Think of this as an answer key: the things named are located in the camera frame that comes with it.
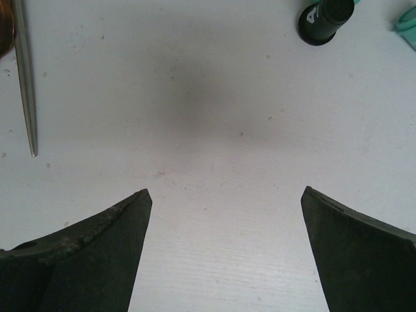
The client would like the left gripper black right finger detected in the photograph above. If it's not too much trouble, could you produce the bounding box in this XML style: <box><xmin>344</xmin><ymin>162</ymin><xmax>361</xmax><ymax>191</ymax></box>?
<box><xmin>301</xmin><ymin>187</ymin><xmax>415</xmax><ymax>311</ymax></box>

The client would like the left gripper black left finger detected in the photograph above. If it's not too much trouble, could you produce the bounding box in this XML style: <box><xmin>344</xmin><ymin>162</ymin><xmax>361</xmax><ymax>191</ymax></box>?
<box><xmin>1</xmin><ymin>189</ymin><xmax>152</xmax><ymax>311</ymax></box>

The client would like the black capsule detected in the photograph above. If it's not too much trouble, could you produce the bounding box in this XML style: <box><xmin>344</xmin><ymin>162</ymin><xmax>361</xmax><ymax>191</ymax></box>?
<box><xmin>298</xmin><ymin>0</ymin><xmax>355</xmax><ymax>46</ymax></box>

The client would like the silver fork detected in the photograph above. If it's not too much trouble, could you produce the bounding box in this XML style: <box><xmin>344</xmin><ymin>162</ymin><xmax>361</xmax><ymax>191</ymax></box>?
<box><xmin>10</xmin><ymin>1</ymin><xmax>38</xmax><ymax>157</ymax></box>

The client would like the copper spoon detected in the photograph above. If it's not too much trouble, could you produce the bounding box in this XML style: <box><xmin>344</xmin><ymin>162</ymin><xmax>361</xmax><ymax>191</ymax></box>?
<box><xmin>0</xmin><ymin>0</ymin><xmax>14</xmax><ymax>57</ymax></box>

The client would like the teal capsule middle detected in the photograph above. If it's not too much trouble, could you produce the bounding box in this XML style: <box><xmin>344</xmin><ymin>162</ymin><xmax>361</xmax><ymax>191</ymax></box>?
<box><xmin>394</xmin><ymin>6</ymin><xmax>416</xmax><ymax>50</ymax></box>

